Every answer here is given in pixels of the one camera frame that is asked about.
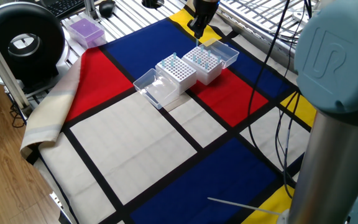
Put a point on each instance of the silver metal mounting plate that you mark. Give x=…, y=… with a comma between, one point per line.
x=303, y=15

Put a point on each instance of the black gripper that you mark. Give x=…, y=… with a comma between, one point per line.
x=207, y=7

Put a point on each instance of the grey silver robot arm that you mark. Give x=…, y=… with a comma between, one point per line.
x=337, y=62

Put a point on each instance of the black round machine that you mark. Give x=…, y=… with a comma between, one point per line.
x=42, y=56

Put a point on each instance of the black computer mouse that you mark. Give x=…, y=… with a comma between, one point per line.
x=107, y=7

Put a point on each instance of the white pipette tip box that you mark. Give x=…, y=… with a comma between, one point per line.
x=197, y=73
x=188, y=82

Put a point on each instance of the black round object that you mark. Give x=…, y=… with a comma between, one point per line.
x=151, y=3

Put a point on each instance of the aluminium profile frame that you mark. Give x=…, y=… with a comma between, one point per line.
x=2, y=68

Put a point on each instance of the colour block tablecloth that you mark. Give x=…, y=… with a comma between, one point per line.
x=135, y=149

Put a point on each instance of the black keyboard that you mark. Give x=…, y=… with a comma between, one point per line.
x=64, y=5

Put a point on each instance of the clear box purple tip rack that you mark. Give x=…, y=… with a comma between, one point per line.
x=85, y=31

